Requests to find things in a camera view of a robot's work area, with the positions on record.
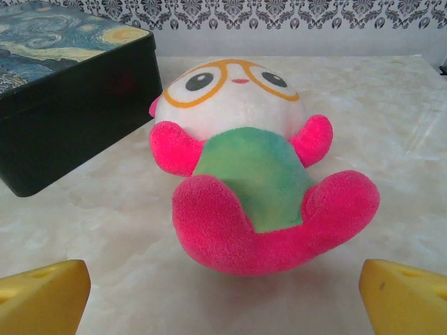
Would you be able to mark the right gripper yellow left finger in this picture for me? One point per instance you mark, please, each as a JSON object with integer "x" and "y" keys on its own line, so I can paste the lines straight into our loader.
{"x": 42, "y": 303}

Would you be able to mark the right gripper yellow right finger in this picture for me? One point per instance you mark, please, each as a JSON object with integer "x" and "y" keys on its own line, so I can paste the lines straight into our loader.
{"x": 408, "y": 303}

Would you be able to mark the starry night tin box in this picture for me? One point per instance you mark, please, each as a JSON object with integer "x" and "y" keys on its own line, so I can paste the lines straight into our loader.
{"x": 70, "y": 122}

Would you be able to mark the pink green plush toy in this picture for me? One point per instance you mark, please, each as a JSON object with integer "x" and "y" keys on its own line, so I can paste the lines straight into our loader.
{"x": 251, "y": 174}

